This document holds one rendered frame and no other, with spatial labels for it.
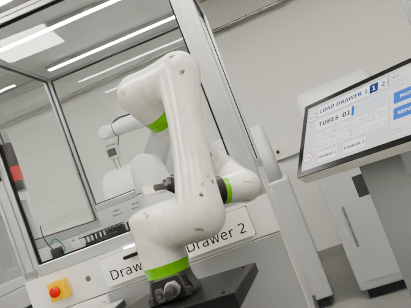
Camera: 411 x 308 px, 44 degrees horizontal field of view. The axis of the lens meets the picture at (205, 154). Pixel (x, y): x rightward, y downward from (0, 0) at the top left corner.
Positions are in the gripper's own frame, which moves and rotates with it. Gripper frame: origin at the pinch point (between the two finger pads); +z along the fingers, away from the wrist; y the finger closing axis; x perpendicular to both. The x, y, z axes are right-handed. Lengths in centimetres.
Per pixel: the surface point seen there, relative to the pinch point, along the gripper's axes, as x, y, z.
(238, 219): 4, 26, -42
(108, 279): 9, 58, 3
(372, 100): 5, -27, -77
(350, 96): 14, -21, -77
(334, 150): 0, -11, -66
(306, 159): 6, 0, -63
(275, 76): 232, 167, -236
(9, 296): 45, 121, 36
